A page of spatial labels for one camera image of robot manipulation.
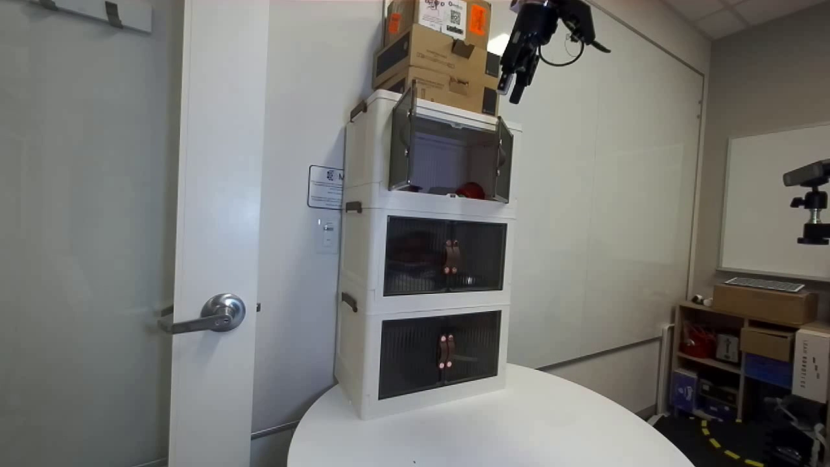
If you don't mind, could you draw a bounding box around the thin black cable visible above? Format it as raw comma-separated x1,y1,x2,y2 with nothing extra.
536,18,612,69

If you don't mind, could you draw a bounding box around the red item in cabinet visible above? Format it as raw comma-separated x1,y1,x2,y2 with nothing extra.
453,175,490,203

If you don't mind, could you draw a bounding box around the white stacked storage cabinet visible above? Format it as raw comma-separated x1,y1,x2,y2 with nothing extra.
333,85,522,422

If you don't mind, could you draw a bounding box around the black camera on tripod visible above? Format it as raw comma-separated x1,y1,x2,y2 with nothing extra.
780,157,830,248

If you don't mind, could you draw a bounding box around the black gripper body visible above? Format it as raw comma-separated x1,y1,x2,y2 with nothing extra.
505,0,566,61

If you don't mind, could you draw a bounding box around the small brown box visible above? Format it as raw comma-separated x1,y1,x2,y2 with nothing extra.
740,325,796,365

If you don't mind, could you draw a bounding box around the large brown cardboard box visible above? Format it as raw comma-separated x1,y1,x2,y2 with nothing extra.
372,20,504,116

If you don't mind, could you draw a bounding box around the wooden storage shelf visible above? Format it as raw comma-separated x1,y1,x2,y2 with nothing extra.
669,295,819,427

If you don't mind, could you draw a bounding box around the white printed box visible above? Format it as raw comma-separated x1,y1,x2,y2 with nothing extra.
792,319,830,408

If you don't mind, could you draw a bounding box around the white wall whiteboard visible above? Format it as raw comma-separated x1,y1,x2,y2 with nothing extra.
719,121,830,286

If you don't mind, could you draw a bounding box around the dark tinted cabinet door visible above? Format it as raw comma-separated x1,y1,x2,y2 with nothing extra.
440,309,505,383
381,212,453,297
447,221,509,292
376,313,450,402

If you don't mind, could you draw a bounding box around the small wall sign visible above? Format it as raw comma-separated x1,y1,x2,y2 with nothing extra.
304,160,347,212

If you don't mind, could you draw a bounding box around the blue storage bin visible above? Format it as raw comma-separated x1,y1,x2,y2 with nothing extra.
741,352,796,391

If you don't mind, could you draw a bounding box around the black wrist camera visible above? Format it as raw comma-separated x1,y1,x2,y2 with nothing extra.
557,0,599,46

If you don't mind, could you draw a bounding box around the white coat hook rack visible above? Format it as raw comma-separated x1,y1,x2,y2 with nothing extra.
35,0,156,35

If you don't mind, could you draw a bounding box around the small blue box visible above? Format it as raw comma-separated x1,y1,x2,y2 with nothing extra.
667,369,702,414

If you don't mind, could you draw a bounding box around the silver door lever handle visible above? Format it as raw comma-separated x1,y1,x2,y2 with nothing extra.
156,290,249,339

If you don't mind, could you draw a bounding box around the flat brown cardboard box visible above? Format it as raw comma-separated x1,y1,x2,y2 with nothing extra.
709,283,819,329

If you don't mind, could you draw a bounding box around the small labelled cardboard box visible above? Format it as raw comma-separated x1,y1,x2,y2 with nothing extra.
381,0,496,41

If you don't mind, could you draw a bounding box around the red item on shelf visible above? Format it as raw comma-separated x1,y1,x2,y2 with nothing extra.
676,327,719,362

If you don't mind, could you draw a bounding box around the white keyboard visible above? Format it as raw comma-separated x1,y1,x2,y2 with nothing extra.
721,273,810,295

